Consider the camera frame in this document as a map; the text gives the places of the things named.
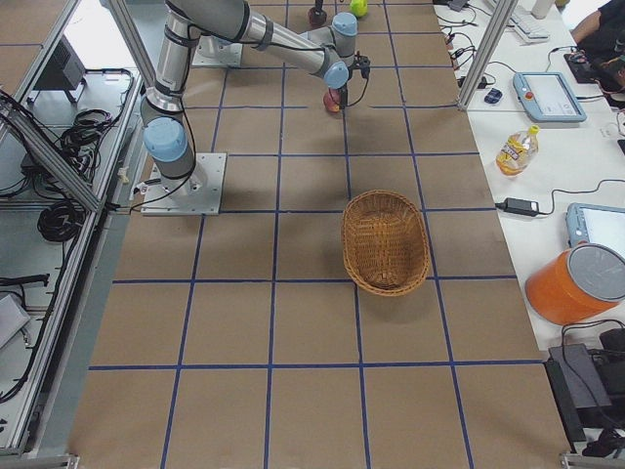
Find black power adapter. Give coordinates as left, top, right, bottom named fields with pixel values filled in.
left=502, top=197, right=540, bottom=217

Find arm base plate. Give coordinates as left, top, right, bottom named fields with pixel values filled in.
left=140, top=152, right=227, bottom=216
left=191, top=35, right=243, bottom=68

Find coiled black cables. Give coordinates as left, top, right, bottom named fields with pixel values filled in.
left=37, top=197, right=84, bottom=243

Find aluminium frame post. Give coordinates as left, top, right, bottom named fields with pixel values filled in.
left=457, top=0, right=518, bottom=111

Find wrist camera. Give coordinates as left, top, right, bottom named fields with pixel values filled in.
left=352, top=51, right=370, bottom=80

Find dark blue checkered pouch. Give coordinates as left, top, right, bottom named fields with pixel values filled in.
left=483, top=88, right=503, bottom=105

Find blue teach pendant far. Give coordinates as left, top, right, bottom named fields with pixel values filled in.
left=513, top=72, right=587, bottom=123

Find wicker basket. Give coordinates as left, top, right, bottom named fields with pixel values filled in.
left=341, top=190, right=431, bottom=297

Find blue teach pendant near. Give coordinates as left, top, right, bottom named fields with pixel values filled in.
left=565, top=203, right=624, bottom=256

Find orange cylindrical container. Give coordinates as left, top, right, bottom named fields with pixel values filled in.
left=524, top=243, right=624, bottom=325

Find aluminium side frame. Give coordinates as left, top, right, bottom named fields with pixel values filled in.
left=1, top=1, right=144, bottom=460

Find orange juice bottle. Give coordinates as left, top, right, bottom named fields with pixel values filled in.
left=495, top=125, right=540, bottom=177

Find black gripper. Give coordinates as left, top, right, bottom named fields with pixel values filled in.
left=337, top=86, right=348, bottom=108

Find green apple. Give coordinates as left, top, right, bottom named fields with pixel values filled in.
left=350, top=0, right=368, bottom=19

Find black equipment box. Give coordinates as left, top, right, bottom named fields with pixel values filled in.
left=544, top=344, right=611, bottom=446

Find dark red apple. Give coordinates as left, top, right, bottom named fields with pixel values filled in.
left=308, top=7, right=327, bottom=28

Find blue teach pendant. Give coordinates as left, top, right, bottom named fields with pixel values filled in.
left=513, top=72, right=587, bottom=123
left=565, top=203, right=624, bottom=256

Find white keyboard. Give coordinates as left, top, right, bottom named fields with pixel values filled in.
left=509, top=6, right=551, bottom=44

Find person in dark clothes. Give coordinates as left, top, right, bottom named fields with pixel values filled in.
left=571, top=1, right=624, bottom=91

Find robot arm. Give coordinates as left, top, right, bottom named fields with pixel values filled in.
left=199, top=10, right=370, bottom=112
left=183, top=44, right=343, bottom=211

